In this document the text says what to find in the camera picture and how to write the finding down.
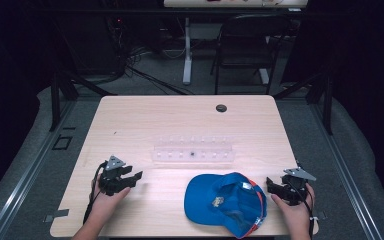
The person's left hand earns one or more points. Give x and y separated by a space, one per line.
108 203

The black metal stand frame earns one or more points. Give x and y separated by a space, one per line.
328 106
56 100

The black folding chair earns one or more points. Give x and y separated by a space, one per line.
246 36

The blue baseball cap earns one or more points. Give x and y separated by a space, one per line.
225 203

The black table grommet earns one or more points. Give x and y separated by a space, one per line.
221 108

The grey floor tape strip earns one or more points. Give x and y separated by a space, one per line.
57 214

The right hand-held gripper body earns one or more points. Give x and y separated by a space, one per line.
296 186

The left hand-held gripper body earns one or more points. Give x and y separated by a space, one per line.
112 173

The clear acrylic rack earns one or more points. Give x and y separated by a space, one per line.
193 150

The person's right hand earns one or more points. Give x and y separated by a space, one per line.
295 213

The white desk leg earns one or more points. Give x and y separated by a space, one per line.
187 60

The light background desk top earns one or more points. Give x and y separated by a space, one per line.
233 3

